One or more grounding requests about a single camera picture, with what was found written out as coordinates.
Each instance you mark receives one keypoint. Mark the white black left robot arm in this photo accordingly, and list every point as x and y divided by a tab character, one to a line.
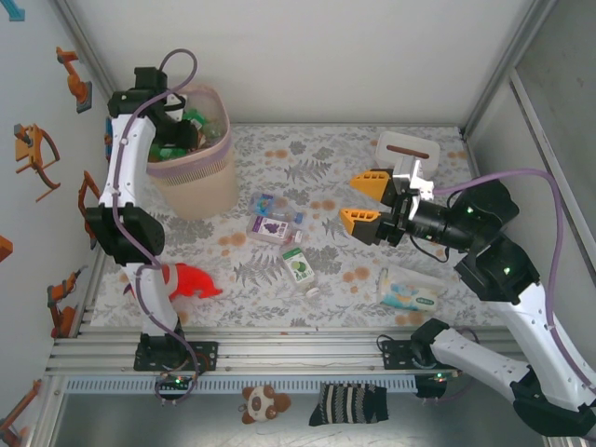
128	158

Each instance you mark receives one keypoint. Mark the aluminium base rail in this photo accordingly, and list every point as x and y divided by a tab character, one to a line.
302	358

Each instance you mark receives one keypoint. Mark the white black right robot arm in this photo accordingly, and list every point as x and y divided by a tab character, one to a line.
531	321

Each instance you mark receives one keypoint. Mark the brown white bear plush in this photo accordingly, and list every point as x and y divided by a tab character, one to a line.
261	402

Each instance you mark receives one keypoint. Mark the wet wipes pack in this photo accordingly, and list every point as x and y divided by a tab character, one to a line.
410	293

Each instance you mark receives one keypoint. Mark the black white striped sock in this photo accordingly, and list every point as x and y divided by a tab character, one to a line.
349	405

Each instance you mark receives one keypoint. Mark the floral patterned tablecloth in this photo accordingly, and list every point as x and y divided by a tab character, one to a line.
326	298

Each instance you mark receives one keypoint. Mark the red shark plush toy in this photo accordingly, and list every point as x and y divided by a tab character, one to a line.
191	281

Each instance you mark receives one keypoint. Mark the white and pink tissue box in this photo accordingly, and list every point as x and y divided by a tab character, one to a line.
405	139

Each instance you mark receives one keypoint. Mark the pink ribbed plastic bin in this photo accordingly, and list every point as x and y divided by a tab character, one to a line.
200	186

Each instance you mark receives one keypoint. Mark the clear bottle purple grape label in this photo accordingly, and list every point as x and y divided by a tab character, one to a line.
270	228

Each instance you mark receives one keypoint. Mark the clear bottle lime label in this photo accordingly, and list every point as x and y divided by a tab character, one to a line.
298	267

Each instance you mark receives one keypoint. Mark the orange wall model piece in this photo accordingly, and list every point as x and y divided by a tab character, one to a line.
4	249

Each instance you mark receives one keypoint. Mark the aluminium enclosure frame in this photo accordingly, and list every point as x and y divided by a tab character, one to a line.
514	46

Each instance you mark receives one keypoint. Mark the orange claw wall model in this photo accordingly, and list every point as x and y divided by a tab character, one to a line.
28	149

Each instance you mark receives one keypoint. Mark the blue orange wall model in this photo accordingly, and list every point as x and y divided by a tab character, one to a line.
107	139

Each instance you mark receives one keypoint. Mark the small LED circuit board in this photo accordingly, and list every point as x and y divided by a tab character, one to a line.
440	375
177	382

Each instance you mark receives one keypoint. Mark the clear bottle colourful label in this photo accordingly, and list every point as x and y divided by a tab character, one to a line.
265	205

